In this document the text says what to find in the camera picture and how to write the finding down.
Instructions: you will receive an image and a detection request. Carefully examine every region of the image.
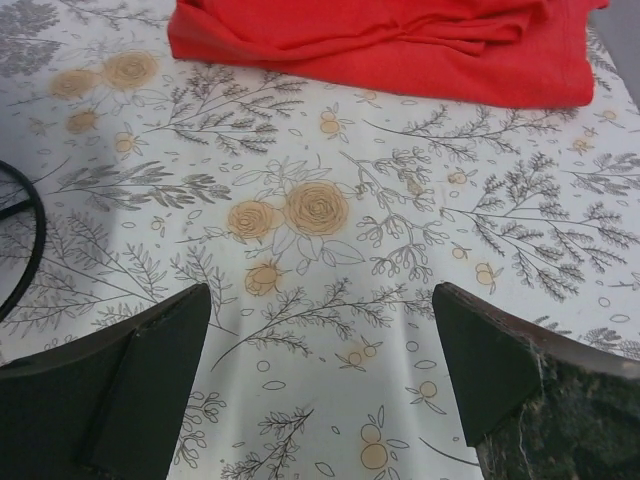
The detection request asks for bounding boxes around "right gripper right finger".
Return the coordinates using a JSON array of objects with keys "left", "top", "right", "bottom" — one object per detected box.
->
[{"left": 432, "top": 283, "right": 639, "bottom": 479}]

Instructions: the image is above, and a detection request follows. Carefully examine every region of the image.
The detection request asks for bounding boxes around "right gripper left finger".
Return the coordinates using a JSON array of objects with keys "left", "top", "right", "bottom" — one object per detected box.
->
[{"left": 1, "top": 284, "right": 211, "bottom": 479}]

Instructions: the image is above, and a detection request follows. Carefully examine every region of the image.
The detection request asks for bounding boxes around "black wire hat stand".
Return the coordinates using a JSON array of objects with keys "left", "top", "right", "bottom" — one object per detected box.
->
[{"left": 0, "top": 160, "right": 47, "bottom": 321}]

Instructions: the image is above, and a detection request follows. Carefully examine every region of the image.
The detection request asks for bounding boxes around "floral table mat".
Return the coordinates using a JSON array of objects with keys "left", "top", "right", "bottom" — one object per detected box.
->
[{"left": 1, "top": 1, "right": 639, "bottom": 479}]

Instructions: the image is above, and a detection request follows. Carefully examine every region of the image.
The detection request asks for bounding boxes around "red cloth hat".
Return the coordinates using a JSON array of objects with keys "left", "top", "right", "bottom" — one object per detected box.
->
[{"left": 168, "top": 0, "right": 599, "bottom": 109}]

